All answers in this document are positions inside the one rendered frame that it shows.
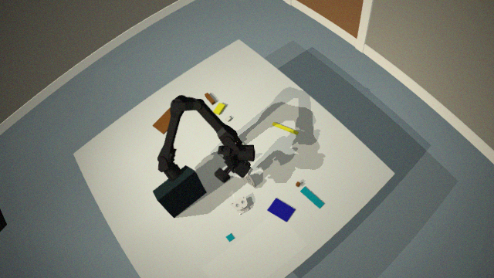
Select teal flat rectangular plate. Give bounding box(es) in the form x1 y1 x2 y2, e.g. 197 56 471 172
226 234 235 242

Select brown flat bar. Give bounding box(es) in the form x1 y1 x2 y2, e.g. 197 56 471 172
205 93 215 106

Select brown flat rectangular plate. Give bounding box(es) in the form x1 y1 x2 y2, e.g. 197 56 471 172
153 108 171 134

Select teal flat bar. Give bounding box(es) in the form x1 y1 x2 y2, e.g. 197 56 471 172
301 187 324 209

